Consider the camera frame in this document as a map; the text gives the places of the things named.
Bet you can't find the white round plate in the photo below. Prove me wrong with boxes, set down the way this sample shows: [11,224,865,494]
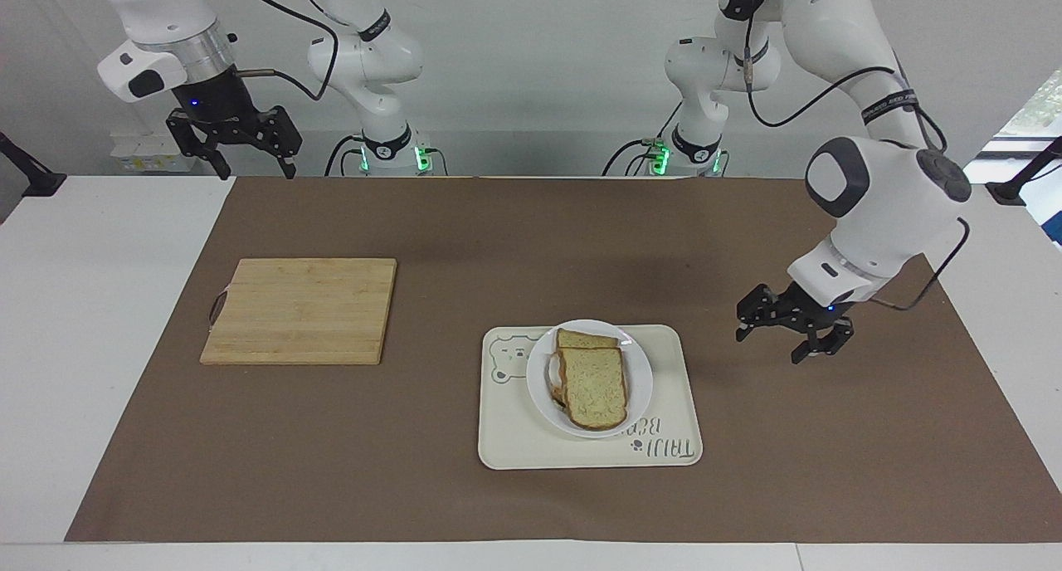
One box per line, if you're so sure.
[525,319,655,439]

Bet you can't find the wooden cutting board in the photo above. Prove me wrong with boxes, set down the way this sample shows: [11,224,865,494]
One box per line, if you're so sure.
[199,258,398,366]

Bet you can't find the black stand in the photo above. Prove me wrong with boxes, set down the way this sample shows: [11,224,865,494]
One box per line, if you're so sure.
[0,131,68,198]
[986,135,1062,207]

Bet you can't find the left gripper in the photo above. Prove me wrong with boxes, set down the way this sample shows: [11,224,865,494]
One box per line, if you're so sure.
[735,281,856,365]

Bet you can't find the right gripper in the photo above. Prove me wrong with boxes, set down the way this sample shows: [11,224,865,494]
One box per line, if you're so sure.
[165,62,303,181]

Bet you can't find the black cable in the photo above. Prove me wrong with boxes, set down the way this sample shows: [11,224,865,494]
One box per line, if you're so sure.
[602,138,665,178]
[324,134,367,178]
[867,217,972,311]
[235,0,341,103]
[743,11,948,153]

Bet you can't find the cream tray with bear print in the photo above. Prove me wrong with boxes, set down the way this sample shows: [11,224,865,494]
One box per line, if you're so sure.
[478,325,704,471]

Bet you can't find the toasted bread slice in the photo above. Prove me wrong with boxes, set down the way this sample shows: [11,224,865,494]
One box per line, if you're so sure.
[555,328,621,353]
[553,347,630,432]

